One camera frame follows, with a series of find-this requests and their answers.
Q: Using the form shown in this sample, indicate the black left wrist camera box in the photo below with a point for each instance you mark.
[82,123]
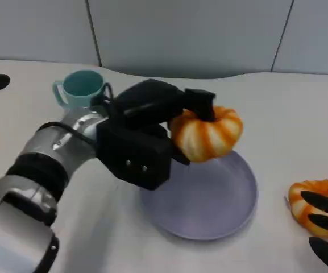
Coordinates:
[135,153]

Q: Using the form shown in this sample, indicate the pale green mug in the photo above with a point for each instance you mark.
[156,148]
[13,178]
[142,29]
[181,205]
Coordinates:
[78,88]

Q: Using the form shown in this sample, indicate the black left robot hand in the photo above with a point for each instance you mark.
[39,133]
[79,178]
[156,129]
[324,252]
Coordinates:
[146,99]

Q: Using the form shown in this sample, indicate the orange white toy bread roll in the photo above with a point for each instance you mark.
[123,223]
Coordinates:
[209,133]
[303,193]

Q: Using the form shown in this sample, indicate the lilac plate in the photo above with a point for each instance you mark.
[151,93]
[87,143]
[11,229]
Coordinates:
[209,199]

